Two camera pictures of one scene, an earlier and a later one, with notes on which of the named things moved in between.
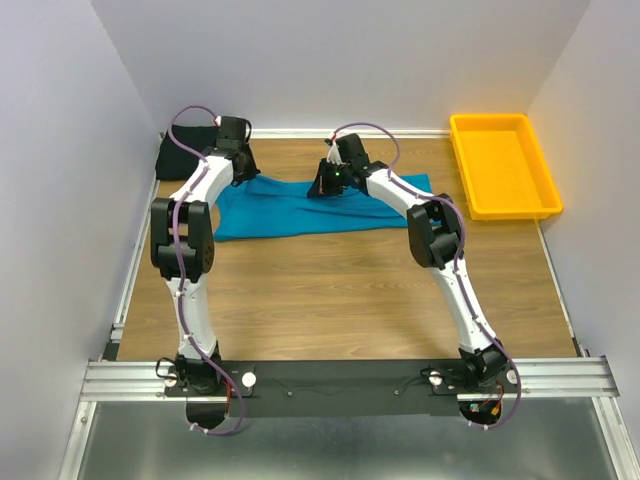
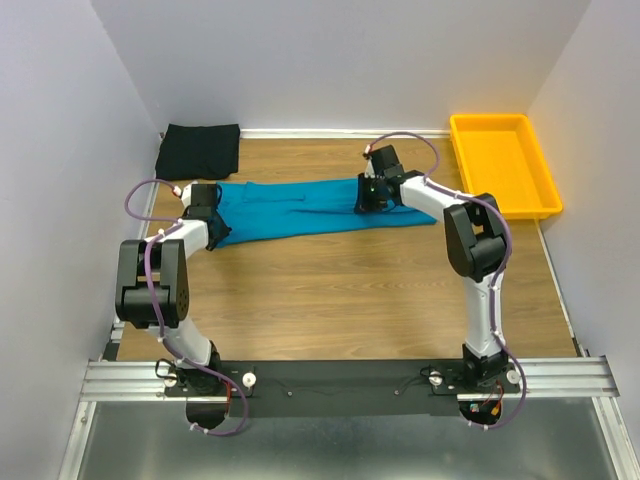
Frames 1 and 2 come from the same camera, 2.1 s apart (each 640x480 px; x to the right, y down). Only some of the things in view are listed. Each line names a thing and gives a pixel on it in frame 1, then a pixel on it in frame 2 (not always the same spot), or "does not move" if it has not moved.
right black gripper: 319,188 → 362,204
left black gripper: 251,170 → 223,229
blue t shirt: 285,206 does not move
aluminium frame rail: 534,378 does not move
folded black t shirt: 176,164 does not move
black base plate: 346,389 does not move
